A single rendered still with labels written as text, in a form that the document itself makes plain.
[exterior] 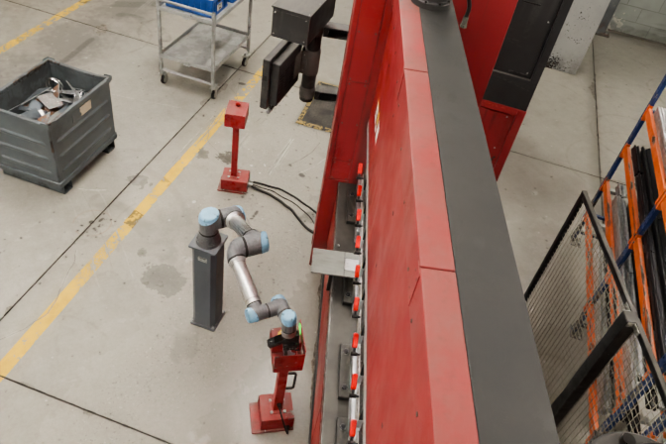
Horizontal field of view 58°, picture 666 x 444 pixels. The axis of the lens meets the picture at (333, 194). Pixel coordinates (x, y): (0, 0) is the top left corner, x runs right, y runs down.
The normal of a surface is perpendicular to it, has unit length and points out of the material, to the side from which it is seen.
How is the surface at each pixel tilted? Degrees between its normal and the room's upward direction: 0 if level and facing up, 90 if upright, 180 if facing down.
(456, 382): 0
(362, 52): 90
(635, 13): 90
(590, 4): 90
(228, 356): 0
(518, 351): 0
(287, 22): 90
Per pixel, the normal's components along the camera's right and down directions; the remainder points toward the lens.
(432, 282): 0.15, -0.74
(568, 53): -0.30, 0.60
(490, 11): -0.05, 0.66
